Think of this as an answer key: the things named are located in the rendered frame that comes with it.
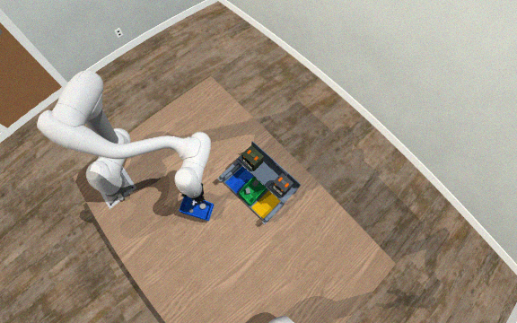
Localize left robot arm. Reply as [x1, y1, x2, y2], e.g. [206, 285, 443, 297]
[37, 70, 211, 204]

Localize green bin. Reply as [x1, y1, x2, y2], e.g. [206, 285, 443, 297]
[239, 177, 267, 205]

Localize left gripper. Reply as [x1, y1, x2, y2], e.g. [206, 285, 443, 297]
[191, 183, 205, 205]

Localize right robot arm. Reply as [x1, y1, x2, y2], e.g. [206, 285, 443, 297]
[268, 316, 293, 323]

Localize blue bin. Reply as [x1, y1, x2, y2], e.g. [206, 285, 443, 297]
[179, 196, 214, 221]

